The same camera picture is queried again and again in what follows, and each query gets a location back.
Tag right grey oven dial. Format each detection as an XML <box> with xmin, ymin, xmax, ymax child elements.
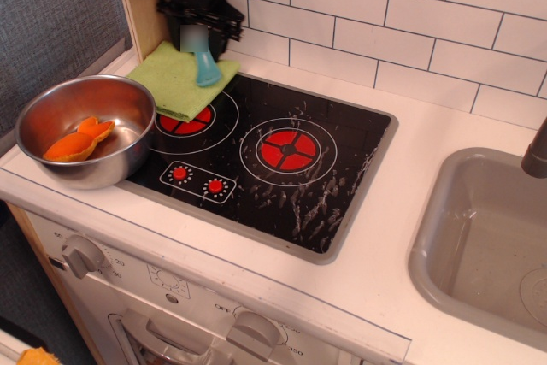
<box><xmin>226</xmin><ymin>311</ymin><xmax>281</xmax><ymax>362</ymax></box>

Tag red stove knob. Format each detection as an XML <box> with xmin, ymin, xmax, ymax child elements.
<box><xmin>207</xmin><ymin>180</ymin><xmax>224</xmax><ymax>194</ymax></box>
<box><xmin>172</xmin><ymin>167</ymin><xmax>188</xmax><ymax>181</ymax></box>

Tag white toy oven front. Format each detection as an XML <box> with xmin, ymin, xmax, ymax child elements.
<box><xmin>27</xmin><ymin>213</ymin><xmax>362</xmax><ymax>364</ymax></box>

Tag orange object bottom corner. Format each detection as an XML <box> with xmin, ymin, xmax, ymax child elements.
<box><xmin>16</xmin><ymin>347</ymin><xmax>61</xmax><ymax>365</ymax></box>

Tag grey oven door handle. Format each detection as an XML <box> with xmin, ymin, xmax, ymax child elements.
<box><xmin>119</xmin><ymin>309</ymin><xmax>213</xmax><ymax>364</ymax></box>

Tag blue dish brush white bristles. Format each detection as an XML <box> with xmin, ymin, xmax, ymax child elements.
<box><xmin>194</xmin><ymin>50</ymin><xmax>222</xmax><ymax>87</ymax></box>

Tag left grey oven dial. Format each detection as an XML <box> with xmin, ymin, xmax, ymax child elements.
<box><xmin>62</xmin><ymin>235</ymin><xmax>105</xmax><ymax>279</ymax></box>

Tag right red stove knob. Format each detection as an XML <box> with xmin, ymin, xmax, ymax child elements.
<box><xmin>207</xmin><ymin>180</ymin><xmax>224</xmax><ymax>194</ymax></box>

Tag grey oven dial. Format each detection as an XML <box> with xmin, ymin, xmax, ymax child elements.
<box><xmin>62</xmin><ymin>235</ymin><xmax>105</xmax><ymax>279</ymax></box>
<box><xmin>226</xmin><ymin>311</ymin><xmax>281</xmax><ymax>362</ymax></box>

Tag orange toy fish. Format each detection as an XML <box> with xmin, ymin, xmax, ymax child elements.
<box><xmin>43</xmin><ymin>116</ymin><xmax>115</xmax><ymax>162</ymax></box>

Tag black toy stovetop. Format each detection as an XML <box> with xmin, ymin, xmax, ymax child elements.
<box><xmin>123</xmin><ymin>75</ymin><xmax>398</xmax><ymax>264</ymax></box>

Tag green-yellow folded cloth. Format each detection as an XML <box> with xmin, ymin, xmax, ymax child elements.
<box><xmin>127</xmin><ymin>41</ymin><xmax>240</xmax><ymax>122</ymax></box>

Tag left red stove knob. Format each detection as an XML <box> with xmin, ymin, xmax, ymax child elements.
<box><xmin>172</xmin><ymin>167</ymin><xmax>188</xmax><ymax>181</ymax></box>

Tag grey toy sink basin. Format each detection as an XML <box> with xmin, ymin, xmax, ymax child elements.
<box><xmin>409</xmin><ymin>148</ymin><xmax>546</xmax><ymax>350</ymax></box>

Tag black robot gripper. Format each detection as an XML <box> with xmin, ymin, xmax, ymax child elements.
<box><xmin>156</xmin><ymin>0</ymin><xmax>244</xmax><ymax>61</ymax></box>

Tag stainless steel bowl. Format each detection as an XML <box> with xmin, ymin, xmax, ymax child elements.
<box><xmin>15</xmin><ymin>75</ymin><xmax>156</xmax><ymax>189</ymax></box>

